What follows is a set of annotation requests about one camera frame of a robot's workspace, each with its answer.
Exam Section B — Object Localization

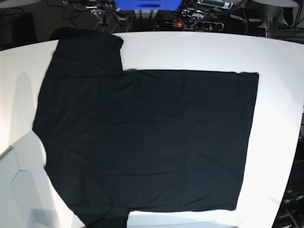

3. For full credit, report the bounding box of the black T-shirt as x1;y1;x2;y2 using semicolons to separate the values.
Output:
32;30;259;228

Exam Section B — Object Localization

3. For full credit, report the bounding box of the black power strip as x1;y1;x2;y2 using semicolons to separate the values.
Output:
164;20;224;32

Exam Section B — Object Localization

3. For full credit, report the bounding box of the blue plastic box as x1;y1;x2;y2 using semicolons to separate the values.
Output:
114;0;182;10

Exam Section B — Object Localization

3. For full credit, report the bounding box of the white chair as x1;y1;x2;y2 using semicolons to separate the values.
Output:
0;130;91;228

